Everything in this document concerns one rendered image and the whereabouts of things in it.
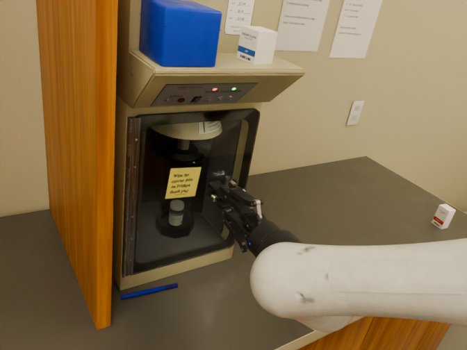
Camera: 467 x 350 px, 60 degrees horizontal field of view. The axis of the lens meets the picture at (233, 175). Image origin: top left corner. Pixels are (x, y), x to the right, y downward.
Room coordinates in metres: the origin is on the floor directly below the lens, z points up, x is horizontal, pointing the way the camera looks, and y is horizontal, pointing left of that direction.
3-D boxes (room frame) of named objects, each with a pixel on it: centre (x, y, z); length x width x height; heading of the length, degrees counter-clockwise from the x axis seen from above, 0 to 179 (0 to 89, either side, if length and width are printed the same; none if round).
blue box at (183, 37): (0.70, 0.13, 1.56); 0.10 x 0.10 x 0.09; 37
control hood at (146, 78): (0.76, 0.06, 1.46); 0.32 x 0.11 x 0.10; 127
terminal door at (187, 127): (0.80, 0.09, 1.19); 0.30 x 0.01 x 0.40; 127
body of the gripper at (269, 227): (0.67, -0.07, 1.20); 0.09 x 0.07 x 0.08; 37
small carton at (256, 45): (0.80, 0.00, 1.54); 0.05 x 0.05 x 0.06; 45
